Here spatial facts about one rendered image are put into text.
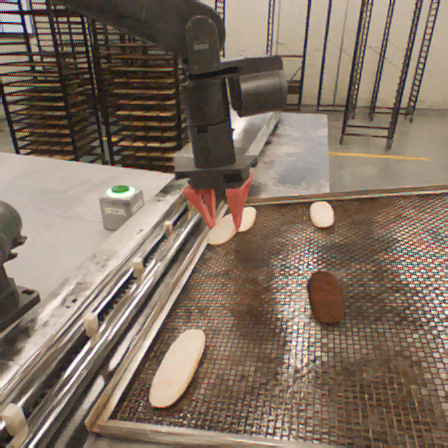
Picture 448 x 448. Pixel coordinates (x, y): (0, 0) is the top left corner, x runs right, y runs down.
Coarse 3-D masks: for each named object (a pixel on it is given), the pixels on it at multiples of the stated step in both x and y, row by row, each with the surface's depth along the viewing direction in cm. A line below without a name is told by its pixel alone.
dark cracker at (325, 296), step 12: (312, 276) 46; (324, 276) 45; (312, 288) 44; (324, 288) 43; (336, 288) 43; (312, 300) 42; (324, 300) 41; (336, 300) 41; (324, 312) 40; (336, 312) 40
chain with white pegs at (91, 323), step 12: (288, 84) 307; (168, 228) 72; (156, 252) 69; (132, 264) 60; (144, 264) 65; (108, 312) 54; (84, 324) 48; (96, 324) 49; (72, 360) 46; (60, 372) 44; (48, 384) 42; (12, 408) 36; (12, 420) 36; (24, 420) 37; (12, 432) 37; (0, 444) 36
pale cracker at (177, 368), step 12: (180, 336) 40; (192, 336) 40; (204, 336) 40; (180, 348) 38; (192, 348) 38; (168, 360) 37; (180, 360) 37; (192, 360) 37; (156, 372) 36; (168, 372) 35; (180, 372) 35; (192, 372) 36; (156, 384) 34; (168, 384) 34; (180, 384) 34; (156, 396) 34; (168, 396) 33
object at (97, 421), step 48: (336, 192) 68; (384, 192) 66; (432, 192) 63; (240, 240) 60; (288, 240) 57; (384, 240) 53; (432, 240) 50; (192, 288) 50; (240, 288) 48; (144, 336) 42; (240, 336) 40; (288, 336) 38; (384, 336) 36; (288, 384) 33; (144, 432) 30; (192, 432) 30; (288, 432) 29; (336, 432) 28; (384, 432) 28
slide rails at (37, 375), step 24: (168, 216) 79; (192, 216) 80; (168, 240) 70; (96, 312) 52; (120, 312) 52; (72, 336) 48; (96, 336) 48; (48, 360) 44; (24, 384) 41; (0, 408) 39; (48, 408) 39; (0, 432) 36; (24, 432) 36
